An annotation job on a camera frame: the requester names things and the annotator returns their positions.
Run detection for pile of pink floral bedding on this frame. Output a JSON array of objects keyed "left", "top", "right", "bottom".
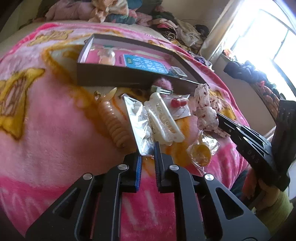
[{"left": 45, "top": 1, "right": 153, "bottom": 27}]

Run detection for clear bag with trinket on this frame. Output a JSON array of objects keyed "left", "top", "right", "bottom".
[{"left": 97, "top": 46, "right": 116, "bottom": 66}]

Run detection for dark garment on windowsill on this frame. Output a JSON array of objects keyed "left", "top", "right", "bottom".
[{"left": 223, "top": 61, "right": 280, "bottom": 99}]

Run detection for white large hair claw clip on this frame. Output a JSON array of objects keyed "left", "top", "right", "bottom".
[{"left": 144, "top": 92, "right": 185, "bottom": 146}]

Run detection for red ball earrings card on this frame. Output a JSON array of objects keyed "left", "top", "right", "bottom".
[{"left": 163, "top": 94, "right": 191, "bottom": 120}]

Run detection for pink cartoon bear blanket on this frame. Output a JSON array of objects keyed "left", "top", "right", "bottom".
[{"left": 1, "top": 22, "right": 249, "bottom": 240}]

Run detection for cream curtain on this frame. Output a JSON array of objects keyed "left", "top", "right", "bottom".
[{"left": 199, "top": 1, "right": 242, "bottom": 64}]

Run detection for window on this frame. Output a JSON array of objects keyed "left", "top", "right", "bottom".
[{"left": 224, "top": 1, "right": 295, "bottom": 99}]

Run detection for pile of clothes right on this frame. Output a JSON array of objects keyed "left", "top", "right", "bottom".
[{"left": 149, "top": 18, "right": 209, "bottom": 54}]

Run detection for small grey clip pack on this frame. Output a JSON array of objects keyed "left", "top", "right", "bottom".
[{"left": 169, "top": 66, "right": 187, "bottom": 79}]

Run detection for sheer dotted ribbon bow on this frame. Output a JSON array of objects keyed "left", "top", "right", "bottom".
[{"left": 194, "top": 84, "right": 230, "bottom": 138}]

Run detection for peach spiral hair clip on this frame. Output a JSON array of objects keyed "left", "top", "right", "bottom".
[{"left": 94, "top": 87, "right": 130, "bottom": 148}]

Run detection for blue booklet in box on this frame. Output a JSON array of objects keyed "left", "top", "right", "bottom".
[{"left": 123, "top": 54, "right": 168, "bottom": 74}]

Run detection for yellow hoop earrings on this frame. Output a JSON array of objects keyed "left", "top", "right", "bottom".
[{"left": 187, "top": 132, "right": 220, "bottom": 174}]

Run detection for pink fluffy pompom hair clip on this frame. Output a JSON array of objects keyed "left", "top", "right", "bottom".
[{"left": 150, "top": 78, "right": 173, "bottom": 97}]

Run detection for shallow dark cardboard box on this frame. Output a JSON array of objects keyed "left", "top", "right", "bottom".
[{"left": 77, "top": 34, "right": 204, "bottom": 94}]

